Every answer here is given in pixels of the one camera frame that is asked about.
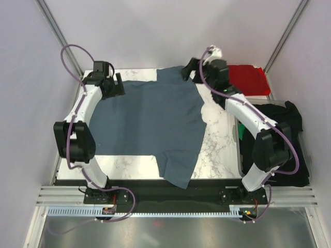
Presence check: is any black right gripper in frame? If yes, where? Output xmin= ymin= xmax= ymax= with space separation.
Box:
xmin=180 ymin=57 xmax=217 ymax=90

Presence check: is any blue grey t shirt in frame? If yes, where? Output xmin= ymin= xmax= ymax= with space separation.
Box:
xmin=89 ymin=66 xmax=206 ymax=189

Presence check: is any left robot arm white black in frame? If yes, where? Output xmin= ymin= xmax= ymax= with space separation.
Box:
xmin=53 ymin=61 xmax=125 ymax=204

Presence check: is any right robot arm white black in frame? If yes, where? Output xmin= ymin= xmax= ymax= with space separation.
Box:
xmin=180 ymin=58 xmax=300 ymax=204

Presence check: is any folded red t shirt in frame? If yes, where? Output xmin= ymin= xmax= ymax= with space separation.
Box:
xmin=228 ymin=65 xmax=270 ymax=96

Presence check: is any green t shirt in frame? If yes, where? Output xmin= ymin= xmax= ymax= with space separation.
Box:
xmin=238 ymin=123 xmax=245 ymax=141

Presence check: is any aluminium extrusion rails left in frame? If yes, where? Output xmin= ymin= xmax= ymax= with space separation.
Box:
xmin=36 ymin=186 xmax=84 ymax=206

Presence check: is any clear plastic bin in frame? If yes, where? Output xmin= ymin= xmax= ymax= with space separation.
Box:
xmin=232 ymin=97 xmax=314 ymax=185

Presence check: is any black t shirt pile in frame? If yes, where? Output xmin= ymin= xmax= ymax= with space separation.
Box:
xmin=239 ymin=101 xmax=309 ymax=187

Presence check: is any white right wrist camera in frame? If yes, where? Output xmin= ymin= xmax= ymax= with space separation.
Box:
xmin=202 ymin=45 xmax=222 ymax=65

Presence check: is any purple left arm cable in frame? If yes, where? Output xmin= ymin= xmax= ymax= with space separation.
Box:
xmin=59 ymin=44 xmax=114 ymax=192

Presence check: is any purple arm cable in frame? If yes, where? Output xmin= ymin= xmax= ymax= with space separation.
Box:
xmin=59 ymin=44 xmax=114 ymax=192
xmin=199 ymin=45 xmax=300 ymax=175

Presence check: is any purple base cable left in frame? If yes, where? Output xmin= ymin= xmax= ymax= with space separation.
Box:
xmin=94 ymin=187 xmax=137 ymax=224

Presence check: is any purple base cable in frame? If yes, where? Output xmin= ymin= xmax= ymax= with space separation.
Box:
xmin=94 ymin=187 xmax=137 ymax=224
xmin=239 ymin=184 xmax=272 ymax=225

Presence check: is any left aluminium frame post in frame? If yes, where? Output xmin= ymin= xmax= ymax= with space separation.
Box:
xmin=35 ymin=0 xmax=83 ymax=76

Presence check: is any aluminium frame post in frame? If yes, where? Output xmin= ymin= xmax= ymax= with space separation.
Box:
xmin=35 ymin=0 xmax=83 ymax=76
xmin=265 ymin=0 xmax=311 ymax=74

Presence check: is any black mounting base rail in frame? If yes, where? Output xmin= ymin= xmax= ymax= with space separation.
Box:
xmin=82 ymin=178 xmax=269 ymax=214

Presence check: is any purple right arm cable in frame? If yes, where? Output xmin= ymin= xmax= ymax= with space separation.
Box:
xmin=199 ymin=45 xmax=300 ymax=175

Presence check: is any right aluminium frame post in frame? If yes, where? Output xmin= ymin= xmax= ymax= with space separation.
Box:
xmin=265 ymin=0 xmax=311 ymax=74

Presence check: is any white slotted cable duct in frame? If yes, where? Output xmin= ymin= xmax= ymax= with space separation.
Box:
xmin=48 ymin=205 xmax=245 ymax=217

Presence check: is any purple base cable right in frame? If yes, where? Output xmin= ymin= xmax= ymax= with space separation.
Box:
xmin=239 ymin=184 xmax=272 ymax=225

